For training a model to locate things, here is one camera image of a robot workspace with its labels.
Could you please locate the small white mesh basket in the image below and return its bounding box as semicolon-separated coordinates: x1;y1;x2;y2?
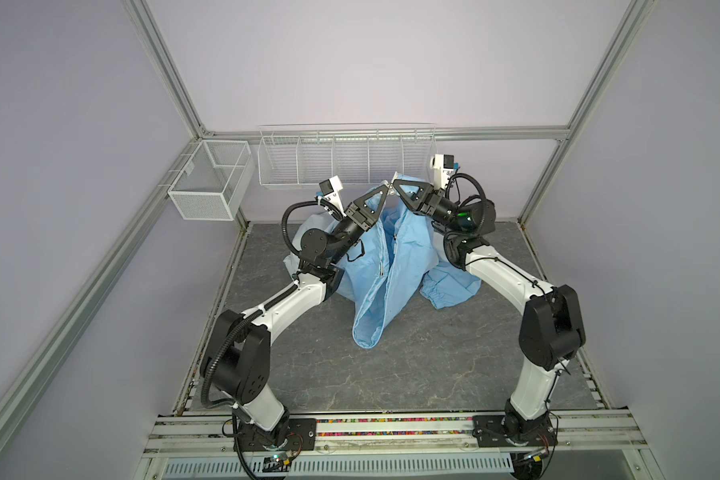
168;140;255;221

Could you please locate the long white wire basket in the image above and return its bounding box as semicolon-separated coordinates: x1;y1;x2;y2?
258;123;436;189

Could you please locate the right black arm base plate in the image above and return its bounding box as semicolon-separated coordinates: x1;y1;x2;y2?
472;413;558;448

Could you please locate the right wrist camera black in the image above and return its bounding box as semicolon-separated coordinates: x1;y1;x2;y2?
430;153;458;190

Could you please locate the light blue jacket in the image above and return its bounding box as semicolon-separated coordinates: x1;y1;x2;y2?
284;205;480;349

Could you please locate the aluminium front rail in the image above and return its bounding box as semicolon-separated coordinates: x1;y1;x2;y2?
143;410;648;458

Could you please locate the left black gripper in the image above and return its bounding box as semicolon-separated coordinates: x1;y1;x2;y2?
328;188;389;267

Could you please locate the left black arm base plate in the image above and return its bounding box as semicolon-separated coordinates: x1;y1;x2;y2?
234;417;317;452

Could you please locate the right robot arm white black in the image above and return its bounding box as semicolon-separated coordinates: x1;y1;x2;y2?
392;173;586;446

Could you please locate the white slotted cable duct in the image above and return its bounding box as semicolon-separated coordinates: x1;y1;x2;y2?
158;452;514;479

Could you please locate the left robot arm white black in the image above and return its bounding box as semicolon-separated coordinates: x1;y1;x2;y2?
198;184;389;446

